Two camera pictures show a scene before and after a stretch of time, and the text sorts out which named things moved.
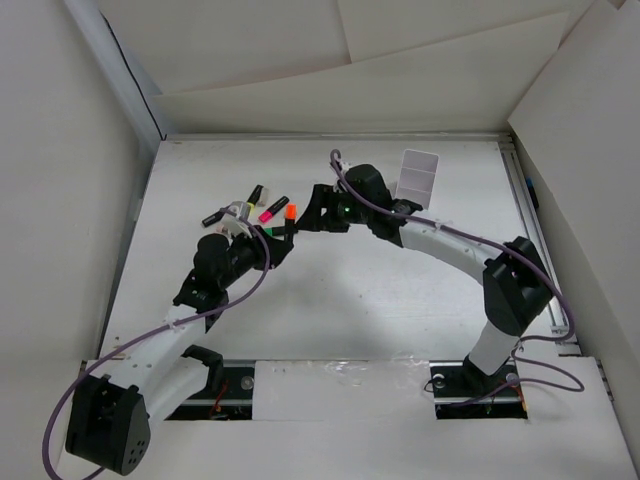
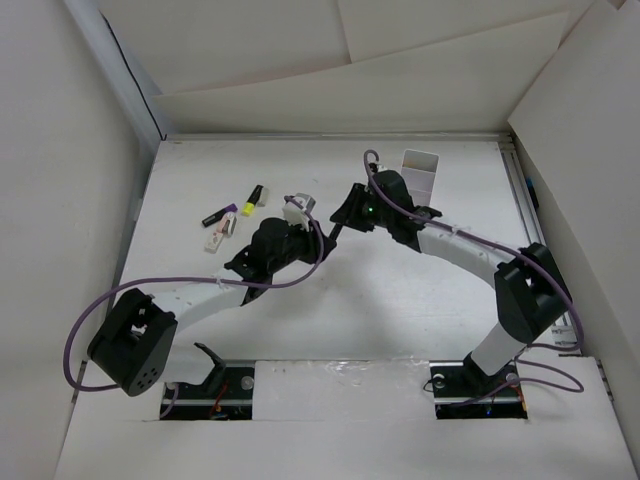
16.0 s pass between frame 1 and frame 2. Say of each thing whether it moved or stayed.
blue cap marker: stayed
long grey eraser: stayed
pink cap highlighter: moved
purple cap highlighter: stayed
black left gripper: moved
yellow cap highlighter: stayed
